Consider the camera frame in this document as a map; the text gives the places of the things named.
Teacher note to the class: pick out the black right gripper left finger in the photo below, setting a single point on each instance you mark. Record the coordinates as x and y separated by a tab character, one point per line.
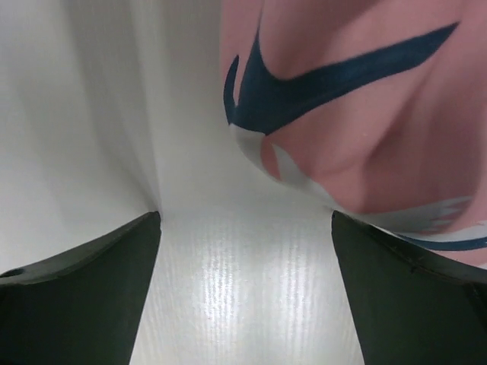
84	305

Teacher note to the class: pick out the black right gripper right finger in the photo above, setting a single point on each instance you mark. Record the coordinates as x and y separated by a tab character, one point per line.
409	305

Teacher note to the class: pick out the pink patterned cloth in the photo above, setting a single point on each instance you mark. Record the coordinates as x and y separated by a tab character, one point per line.
377	107

